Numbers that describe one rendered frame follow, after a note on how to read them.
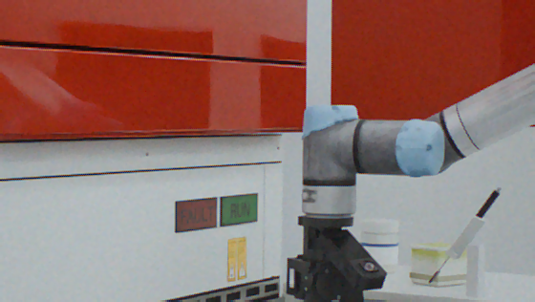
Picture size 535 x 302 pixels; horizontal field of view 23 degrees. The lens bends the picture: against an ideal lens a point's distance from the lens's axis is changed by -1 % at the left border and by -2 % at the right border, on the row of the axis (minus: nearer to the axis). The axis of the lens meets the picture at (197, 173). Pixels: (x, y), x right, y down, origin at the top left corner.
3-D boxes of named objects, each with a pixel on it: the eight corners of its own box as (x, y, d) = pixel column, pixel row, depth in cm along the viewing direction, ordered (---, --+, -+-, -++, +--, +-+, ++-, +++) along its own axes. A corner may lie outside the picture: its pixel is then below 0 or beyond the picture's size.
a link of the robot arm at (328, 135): (352, 105, 173) (293, 104, 177) (351, 186, 174) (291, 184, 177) (370, 105, 180) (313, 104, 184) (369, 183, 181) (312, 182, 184)
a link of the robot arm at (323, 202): (367, 185, 178) (317, 187, 174) (366, 219, 178) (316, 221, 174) (336, 183, 184) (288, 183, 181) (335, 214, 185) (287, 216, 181)
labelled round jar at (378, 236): (353, 271, 238) (353, 220, 237) (369, 268, 244) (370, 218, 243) (388, 274, 234) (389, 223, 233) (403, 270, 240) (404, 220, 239)
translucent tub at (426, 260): (407, 282, 223) (408, 244, 223) (438, 279, 227) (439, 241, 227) (438, 288, 217) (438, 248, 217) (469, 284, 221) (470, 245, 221)
